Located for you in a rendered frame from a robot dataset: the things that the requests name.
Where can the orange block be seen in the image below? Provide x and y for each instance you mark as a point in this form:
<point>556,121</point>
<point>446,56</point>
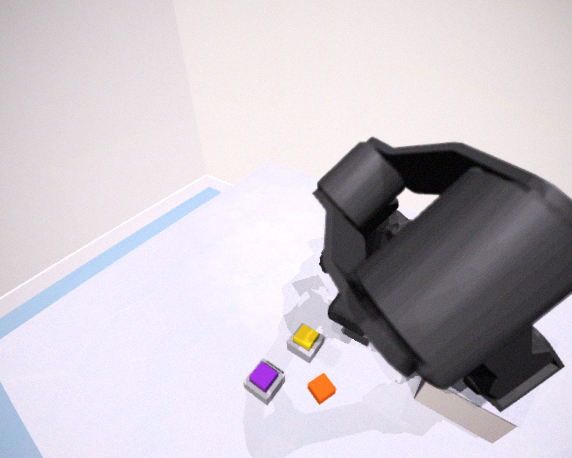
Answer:
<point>321,388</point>

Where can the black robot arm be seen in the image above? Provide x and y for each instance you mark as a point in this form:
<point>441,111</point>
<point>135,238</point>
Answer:
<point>453,293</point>

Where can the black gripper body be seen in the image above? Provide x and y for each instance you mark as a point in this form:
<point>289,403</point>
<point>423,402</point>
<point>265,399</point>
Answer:
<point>339,313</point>

